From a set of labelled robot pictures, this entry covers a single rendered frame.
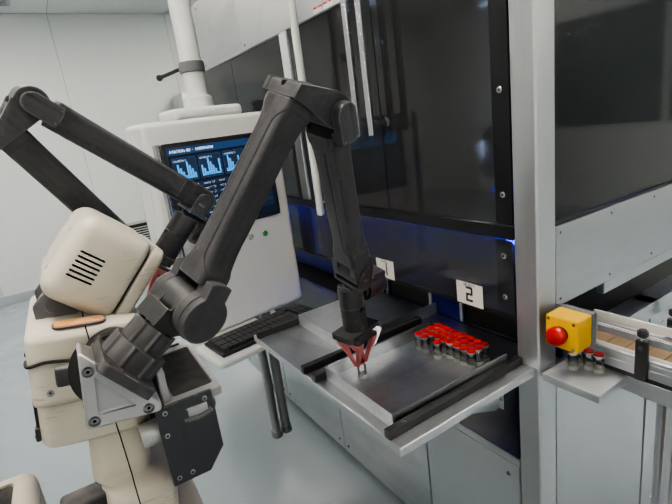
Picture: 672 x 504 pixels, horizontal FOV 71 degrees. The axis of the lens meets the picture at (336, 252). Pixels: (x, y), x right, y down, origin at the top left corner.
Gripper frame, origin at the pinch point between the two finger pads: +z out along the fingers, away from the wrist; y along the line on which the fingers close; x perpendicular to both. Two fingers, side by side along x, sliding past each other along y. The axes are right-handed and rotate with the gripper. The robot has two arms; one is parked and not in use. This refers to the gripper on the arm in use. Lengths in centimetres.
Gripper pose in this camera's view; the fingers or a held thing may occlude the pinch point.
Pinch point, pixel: (360, 360)
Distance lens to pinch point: 115.3
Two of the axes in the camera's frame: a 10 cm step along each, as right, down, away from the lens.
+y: 6.6, -3.3, 6.7
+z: 1.5, 9.4, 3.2
